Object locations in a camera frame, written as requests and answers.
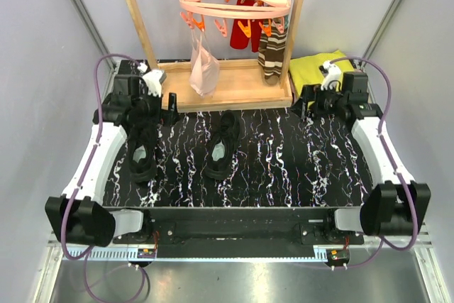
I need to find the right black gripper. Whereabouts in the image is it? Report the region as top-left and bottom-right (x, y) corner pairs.
(288, 83), (347, 120)

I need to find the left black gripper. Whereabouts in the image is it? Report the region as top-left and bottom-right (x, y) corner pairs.
(133, 86), (180, 128)

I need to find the black sneaker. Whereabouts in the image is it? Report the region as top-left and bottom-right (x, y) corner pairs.
(126, 119), (157, 183)
(204, 110), (241, 180)

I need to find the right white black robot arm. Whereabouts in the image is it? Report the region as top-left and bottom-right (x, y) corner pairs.
(300, 72), (431, 244)

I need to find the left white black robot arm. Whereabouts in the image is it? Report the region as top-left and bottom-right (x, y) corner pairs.
(45, 69), (178, 247)

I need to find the yellow folded towel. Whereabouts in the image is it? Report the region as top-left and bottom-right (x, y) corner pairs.
(289, 50), (345, 104)

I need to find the black marble pattern mat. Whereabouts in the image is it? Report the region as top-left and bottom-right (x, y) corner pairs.
(101, 106), (373, 208)

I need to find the white pink hanging garment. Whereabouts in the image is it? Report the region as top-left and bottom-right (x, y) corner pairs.
(189, 30), (220, 97)

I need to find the brown striped hanging sock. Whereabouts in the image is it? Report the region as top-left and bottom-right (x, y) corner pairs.
(258, 22), (287, 86)

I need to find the red hanging sock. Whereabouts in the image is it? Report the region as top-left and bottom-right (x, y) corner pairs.
(230, 19), (262, 53)

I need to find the pink round clip hanger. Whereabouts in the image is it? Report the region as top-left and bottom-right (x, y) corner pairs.
(179, 0), (291, 38)

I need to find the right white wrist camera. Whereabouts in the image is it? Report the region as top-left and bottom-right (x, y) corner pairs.
(319, 60), (343, 91)

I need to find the wooden drying rack frame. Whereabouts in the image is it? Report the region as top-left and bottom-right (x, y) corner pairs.
(126, 0), (303, 112)

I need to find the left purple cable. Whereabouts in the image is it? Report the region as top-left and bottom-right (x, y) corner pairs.
(60, 53), (150, 301)

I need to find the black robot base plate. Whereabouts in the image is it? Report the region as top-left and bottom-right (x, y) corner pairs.
(114, 207), (364, 261)

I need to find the grey slotted cable duct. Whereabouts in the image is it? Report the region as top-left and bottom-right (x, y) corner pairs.
(67, 248), (157, 261)

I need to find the aluminium frame rail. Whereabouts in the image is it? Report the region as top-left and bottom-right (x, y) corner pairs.
(47, 223), (432, 248)

